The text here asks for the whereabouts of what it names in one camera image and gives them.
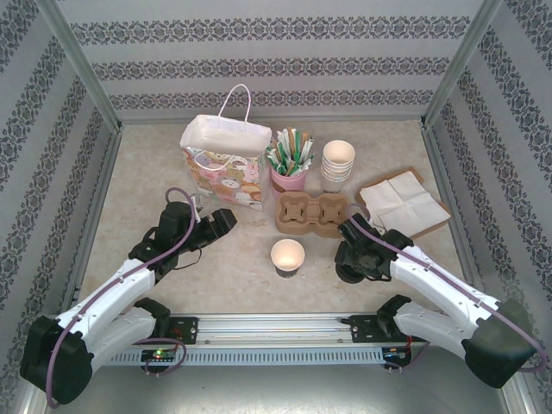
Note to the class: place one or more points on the black plastic cup lid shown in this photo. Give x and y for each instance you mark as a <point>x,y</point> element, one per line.
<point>348,278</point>

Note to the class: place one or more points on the cartoon animal print gift bag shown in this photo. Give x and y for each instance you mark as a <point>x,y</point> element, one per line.
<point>224,185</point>

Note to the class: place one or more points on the paper coffee cup black sleeve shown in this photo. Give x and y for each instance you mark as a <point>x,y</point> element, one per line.
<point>286,255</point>

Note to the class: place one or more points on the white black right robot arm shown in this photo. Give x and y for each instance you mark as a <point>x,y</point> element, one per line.
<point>431,278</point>

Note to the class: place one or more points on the white napkins on brown paper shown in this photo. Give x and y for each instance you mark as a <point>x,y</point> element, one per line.
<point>431,227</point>

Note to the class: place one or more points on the white paper cup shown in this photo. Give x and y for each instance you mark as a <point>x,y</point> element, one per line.
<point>337,176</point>
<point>334,185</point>
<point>337,173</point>
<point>338,151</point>
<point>338,169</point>
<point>338,166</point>

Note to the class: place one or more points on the small circuit board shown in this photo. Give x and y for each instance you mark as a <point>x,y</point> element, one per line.
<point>396,353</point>
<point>160,354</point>

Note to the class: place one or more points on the pink straw holder cup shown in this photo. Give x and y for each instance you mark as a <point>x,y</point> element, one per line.
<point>289,188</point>

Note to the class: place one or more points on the white green paper wrapped straw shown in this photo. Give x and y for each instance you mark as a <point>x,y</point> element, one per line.
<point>309,148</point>
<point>272,156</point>
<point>302,136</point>
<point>282,140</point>

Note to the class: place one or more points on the brown paper wrapped straw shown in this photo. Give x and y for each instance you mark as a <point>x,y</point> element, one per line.
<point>294,139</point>
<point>288,166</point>

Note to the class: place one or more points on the aluminium frame rail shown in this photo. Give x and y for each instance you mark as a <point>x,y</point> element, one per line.
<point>271,121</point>
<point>92,215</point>
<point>457,215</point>

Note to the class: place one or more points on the wide aluminium base rail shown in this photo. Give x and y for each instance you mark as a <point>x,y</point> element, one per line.
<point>271,330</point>

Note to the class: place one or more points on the aluminium frame post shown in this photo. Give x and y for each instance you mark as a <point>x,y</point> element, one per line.
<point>77,60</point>
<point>463,60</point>

